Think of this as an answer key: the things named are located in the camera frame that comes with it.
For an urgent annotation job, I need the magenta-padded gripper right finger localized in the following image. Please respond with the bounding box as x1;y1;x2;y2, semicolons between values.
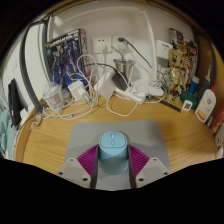
126;143;172;189

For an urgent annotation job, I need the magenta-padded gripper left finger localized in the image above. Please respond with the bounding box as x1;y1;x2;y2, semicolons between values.
56;143;100;190

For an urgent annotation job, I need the light blue computer mouse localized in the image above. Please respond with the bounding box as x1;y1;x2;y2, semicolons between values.
97;130;129;176

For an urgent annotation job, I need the grey mouse pad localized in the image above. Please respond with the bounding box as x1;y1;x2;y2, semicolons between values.
63;119;172;191

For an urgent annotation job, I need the crinkled clear plastic wrap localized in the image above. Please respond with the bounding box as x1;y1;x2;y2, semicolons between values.
30;113;44;132

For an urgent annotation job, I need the white power strip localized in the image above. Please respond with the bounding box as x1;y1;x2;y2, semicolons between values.
114;84;148;105

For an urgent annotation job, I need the white charger block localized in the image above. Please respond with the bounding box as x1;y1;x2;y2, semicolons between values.
67;80;90;103

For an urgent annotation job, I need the clear plastic dome container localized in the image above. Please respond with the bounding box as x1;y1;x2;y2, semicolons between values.
42;81;65;110

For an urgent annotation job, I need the small white desk clock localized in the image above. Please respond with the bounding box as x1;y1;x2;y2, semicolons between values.
181;99;194;113

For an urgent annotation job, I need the large white power adapter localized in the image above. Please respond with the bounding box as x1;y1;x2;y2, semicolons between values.
96;71;118;100

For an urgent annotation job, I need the black charger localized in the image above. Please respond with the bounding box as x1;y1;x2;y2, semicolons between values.
111;71;129;92

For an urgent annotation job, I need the white mug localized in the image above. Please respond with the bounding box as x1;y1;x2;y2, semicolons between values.
213;124;224;148

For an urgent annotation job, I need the white orange lotion bottle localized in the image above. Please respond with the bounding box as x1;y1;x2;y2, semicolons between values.
194;88;218;124

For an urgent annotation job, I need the teal blanket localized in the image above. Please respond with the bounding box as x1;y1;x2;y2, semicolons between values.
0;108;16;158

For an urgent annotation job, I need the red snack can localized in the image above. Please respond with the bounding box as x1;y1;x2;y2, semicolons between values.
209;101;224;136

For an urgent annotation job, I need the dark navy backpack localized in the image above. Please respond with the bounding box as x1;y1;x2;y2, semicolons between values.
7;78;26;129

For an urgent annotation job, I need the brown tree creature figurine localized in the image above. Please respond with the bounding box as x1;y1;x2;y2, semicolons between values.
161;48;188;98

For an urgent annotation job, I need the stainless steel cup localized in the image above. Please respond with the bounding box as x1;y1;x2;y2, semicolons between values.
113;58;136;81

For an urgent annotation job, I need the dark spray bottle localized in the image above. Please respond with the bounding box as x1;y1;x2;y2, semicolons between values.
196;64;213;101

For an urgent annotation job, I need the robot model kit box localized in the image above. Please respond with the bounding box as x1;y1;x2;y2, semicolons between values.
44;28;90;89

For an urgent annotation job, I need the white router box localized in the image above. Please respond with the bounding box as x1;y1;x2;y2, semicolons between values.
155;39;174;61

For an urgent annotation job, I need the white cable bundle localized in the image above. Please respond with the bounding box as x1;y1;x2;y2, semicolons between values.
41;54;138;121

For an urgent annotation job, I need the grey metal desk frame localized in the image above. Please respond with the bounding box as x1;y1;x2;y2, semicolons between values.
19;18;51;114

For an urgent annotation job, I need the white wall socket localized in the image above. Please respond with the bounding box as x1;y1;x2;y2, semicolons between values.
112;34;133;53
91;35;113;54

